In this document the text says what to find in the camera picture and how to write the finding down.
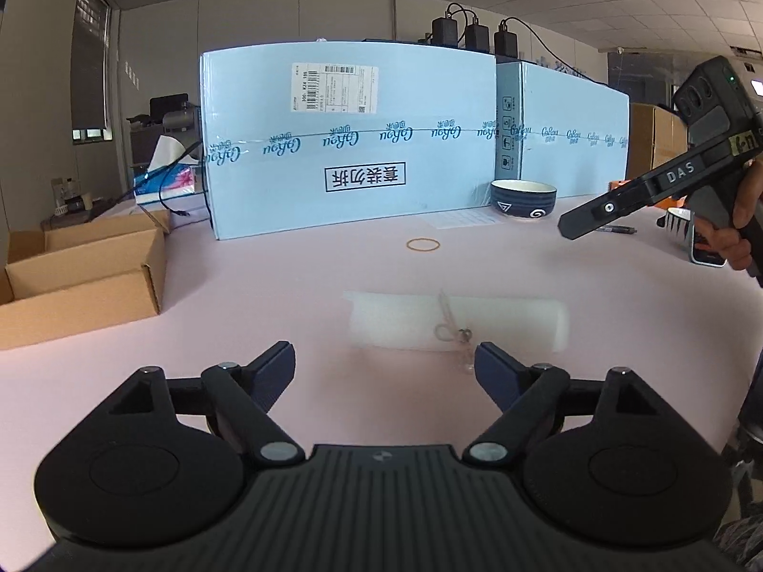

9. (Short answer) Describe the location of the window blind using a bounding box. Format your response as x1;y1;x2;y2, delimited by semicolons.
72;0;112;144

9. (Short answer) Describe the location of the white translucent shopping bag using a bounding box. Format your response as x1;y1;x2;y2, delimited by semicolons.
344;291;570;354

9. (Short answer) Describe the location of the black usb cable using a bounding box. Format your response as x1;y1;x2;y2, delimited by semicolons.
158;142;211;228

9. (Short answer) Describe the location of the open brown cardboard box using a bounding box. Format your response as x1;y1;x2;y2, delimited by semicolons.
0;210;174;351

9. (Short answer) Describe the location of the smartphone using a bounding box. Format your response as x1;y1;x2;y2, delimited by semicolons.
690;226;729;266

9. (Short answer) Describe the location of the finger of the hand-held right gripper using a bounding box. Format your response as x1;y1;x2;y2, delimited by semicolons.
558;170;655;242

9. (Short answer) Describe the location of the person's right hand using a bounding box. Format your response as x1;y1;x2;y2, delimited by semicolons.
694;161;763;273

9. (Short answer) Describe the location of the dark blue ceramic bowl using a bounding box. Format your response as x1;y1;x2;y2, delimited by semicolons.
490;179;558;221

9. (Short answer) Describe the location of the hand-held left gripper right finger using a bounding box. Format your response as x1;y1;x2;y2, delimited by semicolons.
464;341;657;467

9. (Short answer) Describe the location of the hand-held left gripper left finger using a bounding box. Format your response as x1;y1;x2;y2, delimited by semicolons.
107;341;305;469

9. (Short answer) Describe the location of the tissue box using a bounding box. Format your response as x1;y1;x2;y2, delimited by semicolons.
134;136;207;204

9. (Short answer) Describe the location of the white striped bowl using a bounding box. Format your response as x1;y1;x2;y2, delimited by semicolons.
666;207;696;240

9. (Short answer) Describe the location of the white pearl hair tie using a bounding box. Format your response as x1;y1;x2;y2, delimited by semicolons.
434;291;478;374

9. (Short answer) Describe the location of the closed brown carton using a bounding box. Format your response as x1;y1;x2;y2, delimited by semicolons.
629;103;689;180

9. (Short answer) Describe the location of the light blue carton with label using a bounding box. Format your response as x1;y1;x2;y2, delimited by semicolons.
199;41;498;241

